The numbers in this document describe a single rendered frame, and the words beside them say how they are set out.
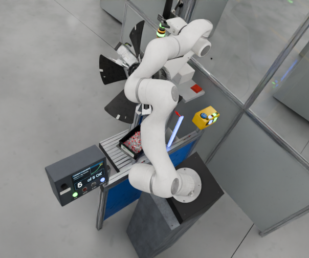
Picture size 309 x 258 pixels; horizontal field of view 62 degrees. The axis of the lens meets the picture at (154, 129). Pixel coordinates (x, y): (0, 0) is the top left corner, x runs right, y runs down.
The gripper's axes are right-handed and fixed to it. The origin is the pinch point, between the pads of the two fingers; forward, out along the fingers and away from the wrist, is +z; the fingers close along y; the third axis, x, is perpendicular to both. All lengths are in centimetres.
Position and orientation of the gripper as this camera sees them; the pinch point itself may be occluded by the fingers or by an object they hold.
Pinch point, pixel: (165, 16)
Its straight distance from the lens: 151.0
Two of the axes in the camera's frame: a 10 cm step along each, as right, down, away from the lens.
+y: 7.7, -3.8, 5.1
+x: 2.1, -6.1, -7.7
